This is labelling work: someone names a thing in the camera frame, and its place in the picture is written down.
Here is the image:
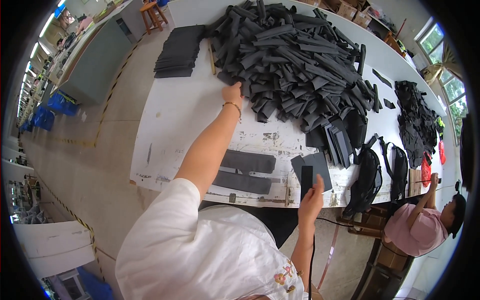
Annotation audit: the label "person's left hand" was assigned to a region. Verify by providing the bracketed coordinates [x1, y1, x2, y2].
[221, 81, 244, 109]

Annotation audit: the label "person's right hand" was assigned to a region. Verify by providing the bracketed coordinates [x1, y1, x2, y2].
[298, 173, 326, 227]

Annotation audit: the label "narrow black fabric piece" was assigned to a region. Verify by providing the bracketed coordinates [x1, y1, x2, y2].
[300, 165, 314, 201]

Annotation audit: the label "wooden stick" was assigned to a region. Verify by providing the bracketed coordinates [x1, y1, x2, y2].
[208, 39, 217, 76]

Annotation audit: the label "stack of flat black pieces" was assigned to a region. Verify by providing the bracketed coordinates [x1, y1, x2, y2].
[154, 24, 206, 79]

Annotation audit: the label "heap of black fabric strips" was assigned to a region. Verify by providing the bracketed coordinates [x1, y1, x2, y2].
[207, 0, 376, 133]

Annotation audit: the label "long dark grey fabric piece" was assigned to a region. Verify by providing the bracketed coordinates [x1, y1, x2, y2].
[220, 149, 277, 175]
[212, 170, 273, 195]

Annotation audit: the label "wooden stool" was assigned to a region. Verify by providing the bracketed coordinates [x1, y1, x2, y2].
[139, 1, 169, 35]

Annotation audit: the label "black square fabric sheets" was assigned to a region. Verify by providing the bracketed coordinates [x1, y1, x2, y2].
[290, 151, 334, 193]

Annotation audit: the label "leaning stack of black panels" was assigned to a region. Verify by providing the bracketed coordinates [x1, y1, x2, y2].
[305, 110, 369, 170]

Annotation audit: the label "grey work table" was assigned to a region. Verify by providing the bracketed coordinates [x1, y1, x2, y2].
[48, 0, 148, 106]

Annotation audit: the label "person's legs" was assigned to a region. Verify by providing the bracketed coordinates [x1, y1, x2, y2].
[198, 200, 301, 250]

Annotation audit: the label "cardboard boxes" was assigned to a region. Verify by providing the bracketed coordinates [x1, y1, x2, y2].
[298, 0, 373, 29]

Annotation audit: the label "black backpack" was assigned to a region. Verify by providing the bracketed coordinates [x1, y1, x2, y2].
[342, 135, 383, 219]
[378, 136, 409, 203]

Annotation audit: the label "person's body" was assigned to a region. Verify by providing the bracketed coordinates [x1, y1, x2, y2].
[115, 178, 313, 300]

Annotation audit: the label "blue bag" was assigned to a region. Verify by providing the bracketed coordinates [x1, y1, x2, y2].
[46, 89, 80, 117]
[31, 106, 56, 132]

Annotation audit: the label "heap of black cut scraps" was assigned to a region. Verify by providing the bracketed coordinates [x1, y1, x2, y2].
[394, 80, 442, 168]

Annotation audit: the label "wooden bench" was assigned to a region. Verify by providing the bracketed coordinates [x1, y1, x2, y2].
[337, 204, 389, 239]

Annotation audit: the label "row of sewing stations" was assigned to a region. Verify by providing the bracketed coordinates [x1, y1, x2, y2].
[16, 35, 58, 130]

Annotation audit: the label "wooden board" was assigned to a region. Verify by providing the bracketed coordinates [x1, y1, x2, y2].
[408, 168, 423, 198]

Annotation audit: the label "window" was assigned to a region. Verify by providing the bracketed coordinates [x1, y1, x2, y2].
[413, 18, 469, 146]

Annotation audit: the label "brown cardboard box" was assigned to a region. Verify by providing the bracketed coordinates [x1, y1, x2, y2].
[376, 240, 414, 272]

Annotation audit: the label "white table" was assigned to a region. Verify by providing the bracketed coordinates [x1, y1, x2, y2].
[13, 220, 97, 280]

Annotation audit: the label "gold bracelet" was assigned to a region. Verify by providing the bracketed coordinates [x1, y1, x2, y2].
[222, 101, 243, 124]

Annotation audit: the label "copper coloured strap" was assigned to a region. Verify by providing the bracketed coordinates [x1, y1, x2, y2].
[316, 224, 340, 290]

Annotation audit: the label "black cable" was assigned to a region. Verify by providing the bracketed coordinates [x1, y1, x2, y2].
[307, 217, 410, 300]

